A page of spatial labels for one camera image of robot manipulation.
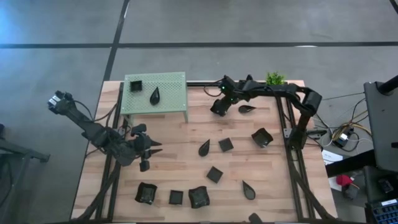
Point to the blue compartment organizer box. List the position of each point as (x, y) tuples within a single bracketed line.
[(384, 214)]

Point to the black floor stand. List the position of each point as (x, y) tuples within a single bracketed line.
[(28, 154)]

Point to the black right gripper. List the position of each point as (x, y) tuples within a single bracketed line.
[(225, 102)]

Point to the black wavy square plate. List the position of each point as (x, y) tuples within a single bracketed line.
[(255, 219), (199, 197), (262, 137), (146, 193)]

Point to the white paper sheet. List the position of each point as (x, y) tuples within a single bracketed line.
[(333, 185), (331, 157)]

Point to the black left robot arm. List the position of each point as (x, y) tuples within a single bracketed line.
[(93, 132)]

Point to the small power supply box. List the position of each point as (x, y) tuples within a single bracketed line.
[(341, 140)]

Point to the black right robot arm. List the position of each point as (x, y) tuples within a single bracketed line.
[(280, 90)]

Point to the black case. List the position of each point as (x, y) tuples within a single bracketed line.
[(377, 183)]

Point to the red cloth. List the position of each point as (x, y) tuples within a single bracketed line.
[(343, 180)]

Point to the black small square plate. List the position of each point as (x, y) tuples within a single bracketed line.
[(214, 174), (136, 86), (176, 197), (226, 145)]

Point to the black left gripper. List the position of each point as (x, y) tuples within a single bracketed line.
[(141, 146)]

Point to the black stand base bar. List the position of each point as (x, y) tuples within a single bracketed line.
[(348, 163)]

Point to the grey metal stand panel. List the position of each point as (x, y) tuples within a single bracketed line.
[(382, 124)]

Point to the black teardrop plate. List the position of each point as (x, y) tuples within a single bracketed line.
[(155, 98), (249, 192), (245, 109), (204, 150)]

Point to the black table clamp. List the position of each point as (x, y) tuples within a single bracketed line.
[(249, 77)]

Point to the grey frame bracket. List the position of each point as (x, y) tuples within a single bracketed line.
[(287, 133)]

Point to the green plant in white pot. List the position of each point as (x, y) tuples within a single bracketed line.
[(275, 78)]

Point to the black pole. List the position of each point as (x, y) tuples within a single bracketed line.
[(388, 85)]

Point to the dark grey object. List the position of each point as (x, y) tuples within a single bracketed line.
[(350, 192)]

